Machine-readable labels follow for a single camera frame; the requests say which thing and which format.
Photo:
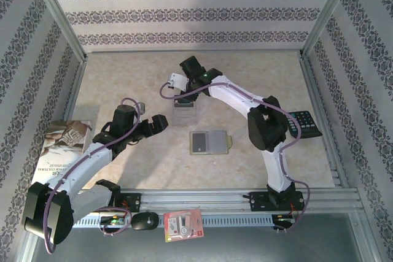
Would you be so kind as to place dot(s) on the black credit card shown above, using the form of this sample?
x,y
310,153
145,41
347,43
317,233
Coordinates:
x,y
184,103

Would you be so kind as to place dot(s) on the green card holder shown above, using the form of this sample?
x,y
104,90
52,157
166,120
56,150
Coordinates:
x,y
218,143

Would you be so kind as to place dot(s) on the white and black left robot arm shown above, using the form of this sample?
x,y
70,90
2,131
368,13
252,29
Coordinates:
x,y
83,164

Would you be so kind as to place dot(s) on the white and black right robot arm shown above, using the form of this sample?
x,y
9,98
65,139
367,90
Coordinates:
x,y
233,96

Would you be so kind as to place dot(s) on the grey VIP credit card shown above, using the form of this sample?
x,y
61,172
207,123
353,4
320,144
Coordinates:
x,y
199,142

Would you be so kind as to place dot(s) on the photo cover book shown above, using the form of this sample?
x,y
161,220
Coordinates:
x,y
61,134

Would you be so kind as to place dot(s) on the black computer mouse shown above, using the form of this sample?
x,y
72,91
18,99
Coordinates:
x,y
144,222

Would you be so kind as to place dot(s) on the red USB drive package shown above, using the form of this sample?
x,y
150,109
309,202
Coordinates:
x,y
184,225

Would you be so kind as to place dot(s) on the small controller circuit board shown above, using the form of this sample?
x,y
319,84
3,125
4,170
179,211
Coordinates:
x,y
113,221
284,219

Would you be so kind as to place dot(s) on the black remote control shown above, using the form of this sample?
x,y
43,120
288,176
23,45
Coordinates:
x,y
307,124

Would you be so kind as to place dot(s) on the grey metal sheet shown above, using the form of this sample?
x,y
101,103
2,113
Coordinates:
x,y
245,246

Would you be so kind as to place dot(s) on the aluminium wall foot rail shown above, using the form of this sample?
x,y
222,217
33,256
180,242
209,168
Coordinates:
x,y
193,51

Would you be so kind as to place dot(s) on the aluminium table side rail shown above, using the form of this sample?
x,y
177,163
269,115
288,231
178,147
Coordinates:
x,y
76,87
313,90

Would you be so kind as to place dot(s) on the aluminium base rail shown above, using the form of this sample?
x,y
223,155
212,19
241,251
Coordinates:
x,y
196,197

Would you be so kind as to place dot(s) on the aluminium frame post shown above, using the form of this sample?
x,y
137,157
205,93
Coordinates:
x,y
330,13
58,16

